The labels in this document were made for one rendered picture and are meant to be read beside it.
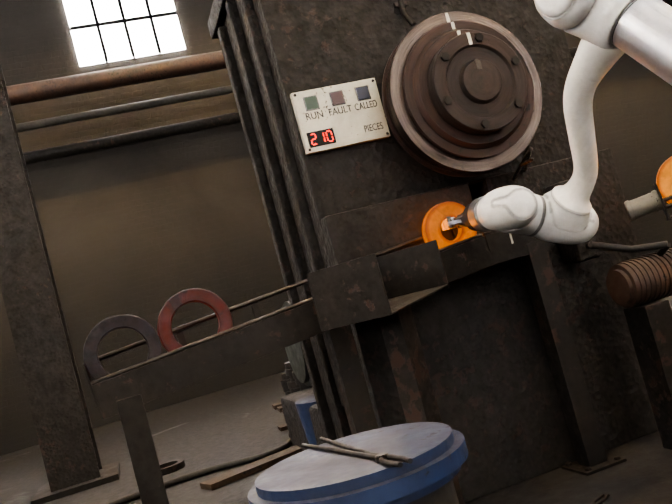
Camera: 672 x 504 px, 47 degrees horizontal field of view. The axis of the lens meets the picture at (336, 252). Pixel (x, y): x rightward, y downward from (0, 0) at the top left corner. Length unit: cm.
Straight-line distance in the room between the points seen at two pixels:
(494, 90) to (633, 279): 63
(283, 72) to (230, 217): 601
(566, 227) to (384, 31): 87
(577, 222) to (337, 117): 76
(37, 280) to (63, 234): 364
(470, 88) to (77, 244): 635
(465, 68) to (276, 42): 55
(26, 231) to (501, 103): 303
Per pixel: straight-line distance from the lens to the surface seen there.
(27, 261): 452
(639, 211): 231
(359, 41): 236
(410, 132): 215
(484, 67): 219
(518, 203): 179
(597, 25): 144
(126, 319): 195
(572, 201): 188
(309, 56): 230
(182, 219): 815
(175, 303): 195
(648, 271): 223
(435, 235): 213
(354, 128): 224
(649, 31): 141
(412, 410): 183
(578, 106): 172
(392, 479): 100
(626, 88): 1054
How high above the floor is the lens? 66
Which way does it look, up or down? 3 degrees up
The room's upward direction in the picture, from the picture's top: 15 degrees counter-clockwise
